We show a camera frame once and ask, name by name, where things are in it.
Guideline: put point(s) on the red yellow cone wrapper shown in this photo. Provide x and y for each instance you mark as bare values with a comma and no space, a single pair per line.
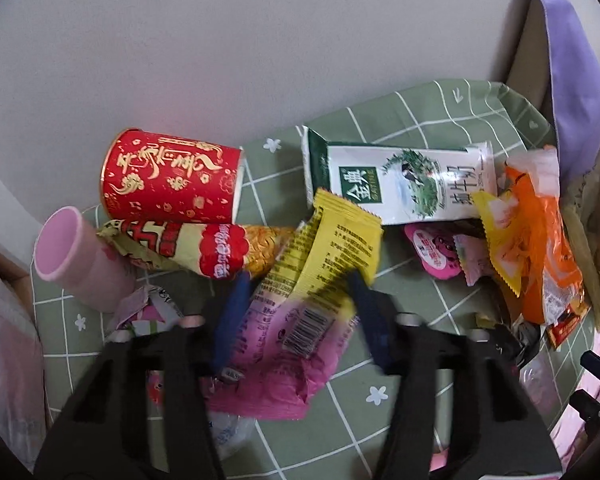
218,251

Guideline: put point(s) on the pink plastic bottle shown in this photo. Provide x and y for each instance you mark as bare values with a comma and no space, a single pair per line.
69,253

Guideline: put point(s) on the pale pink candy wrapper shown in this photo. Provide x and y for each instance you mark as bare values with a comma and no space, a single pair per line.
473,255

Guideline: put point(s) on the red festive paper cup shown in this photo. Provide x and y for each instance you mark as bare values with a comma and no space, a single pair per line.
159,177

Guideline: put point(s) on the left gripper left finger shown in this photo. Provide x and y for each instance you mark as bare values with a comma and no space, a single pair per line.
196,349

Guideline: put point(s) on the small clear white wrapper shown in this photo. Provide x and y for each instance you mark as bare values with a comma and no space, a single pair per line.
148,310

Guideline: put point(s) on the green white milk carton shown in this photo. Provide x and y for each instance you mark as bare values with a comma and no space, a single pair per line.
400,185

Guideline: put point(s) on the yellow orange small packet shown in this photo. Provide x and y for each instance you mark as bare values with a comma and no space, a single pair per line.
507,236

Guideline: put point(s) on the purple cloth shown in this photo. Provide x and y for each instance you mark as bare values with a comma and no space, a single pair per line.
574,89

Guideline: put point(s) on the pink yellow snack wrapper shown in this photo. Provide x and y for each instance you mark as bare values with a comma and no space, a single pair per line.
301,316

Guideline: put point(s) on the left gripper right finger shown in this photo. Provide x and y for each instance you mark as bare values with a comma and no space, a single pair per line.
402,346

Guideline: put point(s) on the pink round jelly lid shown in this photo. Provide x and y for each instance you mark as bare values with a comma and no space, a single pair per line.
434,245

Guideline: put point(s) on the white plastic bag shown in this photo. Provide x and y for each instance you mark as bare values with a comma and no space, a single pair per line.
22,398

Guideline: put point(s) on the large orange snack bag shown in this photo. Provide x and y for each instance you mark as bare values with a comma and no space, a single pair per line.
550,281

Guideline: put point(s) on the black crumpled wrapper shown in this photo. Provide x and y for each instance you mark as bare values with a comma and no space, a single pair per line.
519,343

